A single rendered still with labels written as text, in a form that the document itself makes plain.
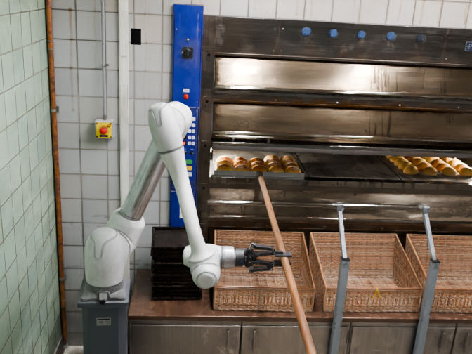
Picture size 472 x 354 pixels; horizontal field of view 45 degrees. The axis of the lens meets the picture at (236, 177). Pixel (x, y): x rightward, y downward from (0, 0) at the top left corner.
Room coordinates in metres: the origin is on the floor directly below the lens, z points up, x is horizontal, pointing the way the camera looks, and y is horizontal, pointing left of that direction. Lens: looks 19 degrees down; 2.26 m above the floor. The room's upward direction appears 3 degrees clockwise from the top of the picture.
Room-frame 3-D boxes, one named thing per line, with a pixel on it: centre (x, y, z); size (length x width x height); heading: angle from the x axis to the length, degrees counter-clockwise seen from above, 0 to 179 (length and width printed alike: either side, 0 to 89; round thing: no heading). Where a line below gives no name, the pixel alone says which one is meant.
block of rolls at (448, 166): (3.76, -1.28, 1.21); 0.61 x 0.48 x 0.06; 5
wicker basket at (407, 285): (3.00, -0.77, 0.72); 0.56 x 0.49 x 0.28; 96
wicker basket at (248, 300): (2.95, -0.18, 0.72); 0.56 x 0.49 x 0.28; 94
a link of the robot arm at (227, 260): (2.12, 0.01, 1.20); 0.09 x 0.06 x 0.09; 4
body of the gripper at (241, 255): (2.13, -0.06, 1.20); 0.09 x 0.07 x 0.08; 94
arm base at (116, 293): (2.11, 0.53, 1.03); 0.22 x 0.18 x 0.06; 9
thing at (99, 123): (3.10, 0.75, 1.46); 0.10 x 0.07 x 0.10; 95
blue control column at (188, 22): (4.10, 0.39, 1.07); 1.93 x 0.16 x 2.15; 5
